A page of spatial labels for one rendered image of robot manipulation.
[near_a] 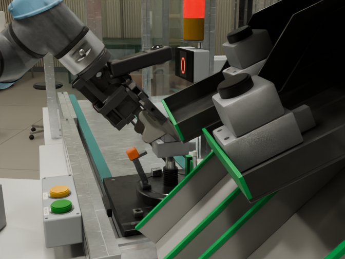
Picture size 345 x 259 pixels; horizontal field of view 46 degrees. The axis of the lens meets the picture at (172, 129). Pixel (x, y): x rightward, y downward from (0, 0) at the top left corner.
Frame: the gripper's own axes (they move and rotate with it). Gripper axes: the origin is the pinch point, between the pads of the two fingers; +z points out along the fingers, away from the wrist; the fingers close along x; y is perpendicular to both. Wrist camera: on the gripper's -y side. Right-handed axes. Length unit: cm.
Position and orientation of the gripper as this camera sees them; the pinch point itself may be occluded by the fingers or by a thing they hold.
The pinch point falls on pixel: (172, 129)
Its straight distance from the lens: 79.0
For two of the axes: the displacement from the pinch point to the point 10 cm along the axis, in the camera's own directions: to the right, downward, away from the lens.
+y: -7.1, 7.0, -0.3
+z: 6.3, 6.6, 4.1
